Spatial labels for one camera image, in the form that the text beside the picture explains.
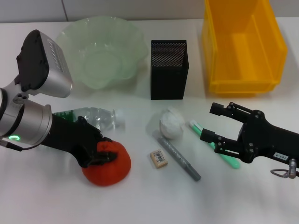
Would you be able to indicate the grey marker pen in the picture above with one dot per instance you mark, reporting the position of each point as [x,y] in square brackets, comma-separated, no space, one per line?
[175,154]

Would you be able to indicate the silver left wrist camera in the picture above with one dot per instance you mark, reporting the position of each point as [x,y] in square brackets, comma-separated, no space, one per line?
[46,70]

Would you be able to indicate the beige eraser with barcode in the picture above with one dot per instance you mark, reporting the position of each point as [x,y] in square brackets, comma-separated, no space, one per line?
[158,159]

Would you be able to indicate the green glass fruit plate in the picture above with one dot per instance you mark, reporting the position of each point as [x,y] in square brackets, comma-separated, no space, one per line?
[105,58]

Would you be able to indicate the white and silver left arm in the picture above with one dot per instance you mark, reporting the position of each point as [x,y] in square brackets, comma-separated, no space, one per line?
[28,121]

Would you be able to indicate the green pen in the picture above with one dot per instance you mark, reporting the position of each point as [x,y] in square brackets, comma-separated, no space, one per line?
[230,161]

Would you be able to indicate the orange fruit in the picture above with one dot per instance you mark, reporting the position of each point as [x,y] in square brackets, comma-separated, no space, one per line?
[109,172]

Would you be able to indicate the black mesh pen holder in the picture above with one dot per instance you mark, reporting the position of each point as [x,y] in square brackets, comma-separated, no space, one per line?
[168,79]

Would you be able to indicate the clear green-labelled water bottle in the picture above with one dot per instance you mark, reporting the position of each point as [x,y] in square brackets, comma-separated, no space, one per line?
[102,115]

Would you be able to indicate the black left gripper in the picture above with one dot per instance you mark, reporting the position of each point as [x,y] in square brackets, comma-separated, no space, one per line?
[67,135]

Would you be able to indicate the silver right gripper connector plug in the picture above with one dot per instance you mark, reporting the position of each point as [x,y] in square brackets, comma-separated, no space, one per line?
[292,168]

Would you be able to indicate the yellow plastic bin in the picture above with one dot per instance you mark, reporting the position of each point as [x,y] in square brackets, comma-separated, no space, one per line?
[243,70]

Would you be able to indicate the white paper ball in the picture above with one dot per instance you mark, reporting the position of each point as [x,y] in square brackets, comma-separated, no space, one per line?
[170,126]

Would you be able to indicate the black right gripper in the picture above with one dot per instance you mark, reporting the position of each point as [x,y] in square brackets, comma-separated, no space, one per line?
[268,140]

